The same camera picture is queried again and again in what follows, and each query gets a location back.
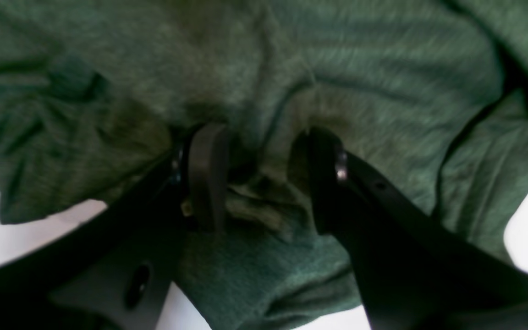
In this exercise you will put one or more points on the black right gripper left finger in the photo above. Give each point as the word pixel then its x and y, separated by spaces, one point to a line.
pixel 114 272

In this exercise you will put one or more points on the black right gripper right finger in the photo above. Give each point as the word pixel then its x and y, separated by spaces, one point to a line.
pixel 411 273

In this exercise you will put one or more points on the dark green t-shirt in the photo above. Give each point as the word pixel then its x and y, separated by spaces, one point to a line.
pixel 432 93

